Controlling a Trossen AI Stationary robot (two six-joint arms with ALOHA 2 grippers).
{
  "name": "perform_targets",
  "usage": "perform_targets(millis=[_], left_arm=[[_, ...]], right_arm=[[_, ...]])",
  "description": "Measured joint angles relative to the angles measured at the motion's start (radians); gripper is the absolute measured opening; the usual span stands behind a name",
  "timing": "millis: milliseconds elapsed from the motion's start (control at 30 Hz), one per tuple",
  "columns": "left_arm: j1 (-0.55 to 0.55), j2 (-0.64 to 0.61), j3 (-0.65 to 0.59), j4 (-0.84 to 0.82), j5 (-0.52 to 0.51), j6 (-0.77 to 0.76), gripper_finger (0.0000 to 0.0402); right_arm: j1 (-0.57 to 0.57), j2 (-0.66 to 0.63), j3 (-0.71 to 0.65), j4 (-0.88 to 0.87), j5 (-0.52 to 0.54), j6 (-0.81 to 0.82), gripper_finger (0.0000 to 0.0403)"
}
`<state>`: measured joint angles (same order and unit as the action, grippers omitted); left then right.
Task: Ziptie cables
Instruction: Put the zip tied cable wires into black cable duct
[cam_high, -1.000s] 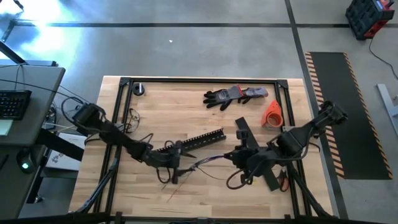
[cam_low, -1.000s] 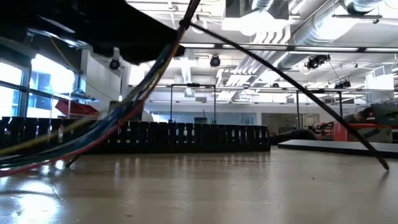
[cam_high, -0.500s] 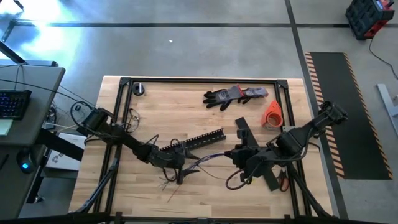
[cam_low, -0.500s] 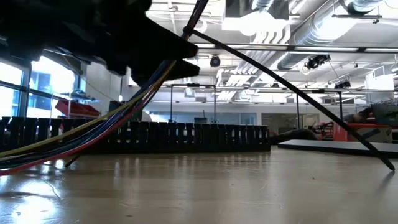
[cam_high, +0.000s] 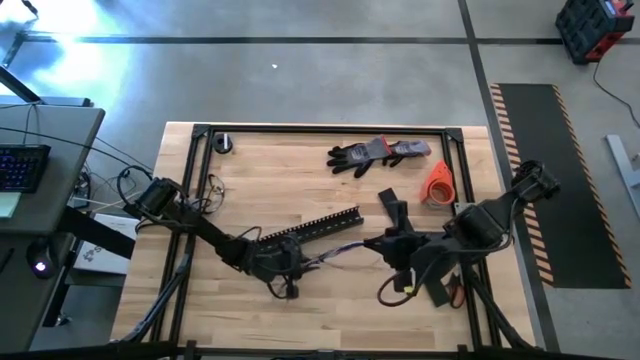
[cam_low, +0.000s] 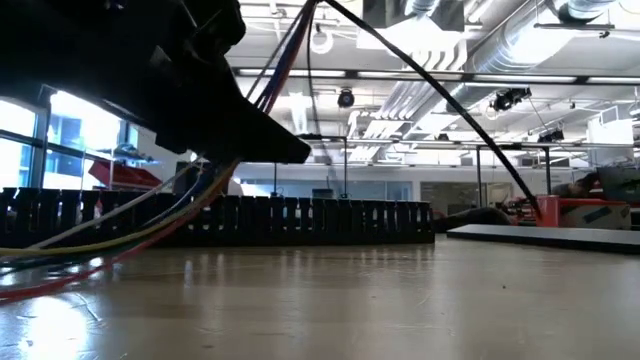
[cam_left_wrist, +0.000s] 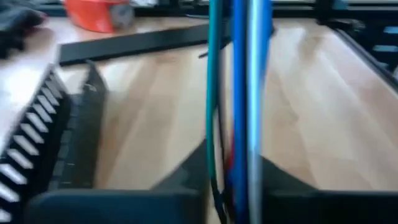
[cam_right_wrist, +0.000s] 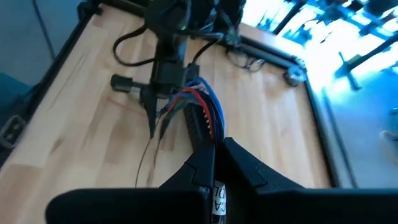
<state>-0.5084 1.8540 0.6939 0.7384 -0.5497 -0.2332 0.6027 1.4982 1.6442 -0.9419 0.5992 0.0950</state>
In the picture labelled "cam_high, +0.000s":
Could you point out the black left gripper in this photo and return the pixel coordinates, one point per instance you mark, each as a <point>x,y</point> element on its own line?
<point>277,262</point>

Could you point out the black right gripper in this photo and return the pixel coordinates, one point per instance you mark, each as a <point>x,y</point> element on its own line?
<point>407,252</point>

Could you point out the black duct cover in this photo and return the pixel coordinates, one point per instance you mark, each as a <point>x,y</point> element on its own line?
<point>387,197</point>

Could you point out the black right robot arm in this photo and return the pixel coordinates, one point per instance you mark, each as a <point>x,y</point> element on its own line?
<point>480,225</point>

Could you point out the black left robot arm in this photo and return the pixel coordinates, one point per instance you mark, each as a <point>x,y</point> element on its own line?
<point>210,232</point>

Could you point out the clear safety glasses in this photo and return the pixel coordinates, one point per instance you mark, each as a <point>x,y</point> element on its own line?
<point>223,190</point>

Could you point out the small black tape roll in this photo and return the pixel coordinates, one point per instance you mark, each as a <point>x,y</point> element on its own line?
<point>223,143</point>

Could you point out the white cardboard box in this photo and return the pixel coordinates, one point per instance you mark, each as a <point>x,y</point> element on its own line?
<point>100,257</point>

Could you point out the black hazard-striped floor mat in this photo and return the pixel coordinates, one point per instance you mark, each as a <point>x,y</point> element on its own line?
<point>580,240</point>

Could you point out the black computer mouse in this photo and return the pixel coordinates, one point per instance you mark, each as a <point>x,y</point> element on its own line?
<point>41,260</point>

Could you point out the grey metal floor bar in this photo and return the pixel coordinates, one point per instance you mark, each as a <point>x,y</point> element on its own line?
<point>622,165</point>

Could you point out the grey side desk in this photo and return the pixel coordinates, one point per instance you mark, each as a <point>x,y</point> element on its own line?
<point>55,130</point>

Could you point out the green sticky note pad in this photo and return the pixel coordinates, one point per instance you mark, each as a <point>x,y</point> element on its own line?
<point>9,205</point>

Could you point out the black backlit keyboard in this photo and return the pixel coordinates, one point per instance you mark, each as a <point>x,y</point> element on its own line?
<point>22,167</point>

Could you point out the black red tool box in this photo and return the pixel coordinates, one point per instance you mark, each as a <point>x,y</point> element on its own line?
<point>585,25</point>

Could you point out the black aluminium table frame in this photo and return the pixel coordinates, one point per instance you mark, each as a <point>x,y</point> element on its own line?
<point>320,129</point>

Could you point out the black flat bracket bar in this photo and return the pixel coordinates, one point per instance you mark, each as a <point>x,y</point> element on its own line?
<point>100,234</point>

